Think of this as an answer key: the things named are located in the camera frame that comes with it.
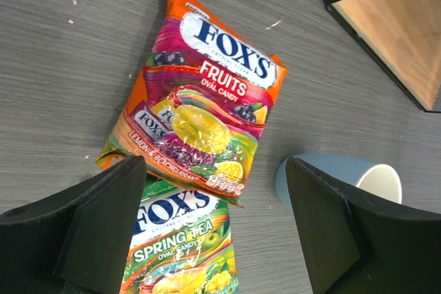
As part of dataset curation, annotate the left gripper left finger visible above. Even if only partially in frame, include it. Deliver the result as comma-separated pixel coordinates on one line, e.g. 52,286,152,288
1,156,147,293

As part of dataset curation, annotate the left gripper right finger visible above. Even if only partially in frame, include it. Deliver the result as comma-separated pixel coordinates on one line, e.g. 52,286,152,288
286,157,440,293

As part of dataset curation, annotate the light blue mug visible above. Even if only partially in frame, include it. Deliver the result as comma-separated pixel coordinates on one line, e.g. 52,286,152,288
294,153,402,205

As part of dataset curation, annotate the green spring tea candy bag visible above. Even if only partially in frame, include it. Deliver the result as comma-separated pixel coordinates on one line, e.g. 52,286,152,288
119,176,239,294

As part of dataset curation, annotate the orange fruits candy bag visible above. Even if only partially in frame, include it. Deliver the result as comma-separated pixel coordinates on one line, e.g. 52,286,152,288
96,0,287,205

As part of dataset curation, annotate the black wood two-tier shelf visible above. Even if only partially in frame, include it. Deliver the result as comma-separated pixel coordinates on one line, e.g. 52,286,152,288
324,0,440,113

